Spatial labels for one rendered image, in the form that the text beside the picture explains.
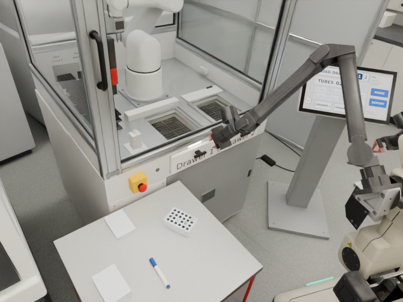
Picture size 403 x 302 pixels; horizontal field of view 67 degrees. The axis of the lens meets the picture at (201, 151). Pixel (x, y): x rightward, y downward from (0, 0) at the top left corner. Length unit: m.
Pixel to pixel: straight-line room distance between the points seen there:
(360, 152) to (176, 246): 0.78
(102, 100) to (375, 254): 1.18
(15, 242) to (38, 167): 1.95
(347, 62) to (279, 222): 1.51
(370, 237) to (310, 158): 0.96
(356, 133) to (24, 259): 1.12
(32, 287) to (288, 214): 1.86
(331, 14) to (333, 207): 1.54
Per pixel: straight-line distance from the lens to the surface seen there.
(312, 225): 2.52
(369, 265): 1.46
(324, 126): 2.10
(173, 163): 1.44
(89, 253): 1.33
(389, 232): 1.39
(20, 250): 1.04
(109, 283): 1.19
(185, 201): 1.45
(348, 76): 1.20
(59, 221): 2.46
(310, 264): 2.35
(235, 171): 1.93
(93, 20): 0.99
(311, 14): 2.84
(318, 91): 1.93
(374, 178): 1.12
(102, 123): 1.14
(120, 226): 1.36
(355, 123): 1.16
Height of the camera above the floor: 1.86
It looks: 39 degrees down
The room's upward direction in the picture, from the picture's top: 6 degrees clockwise
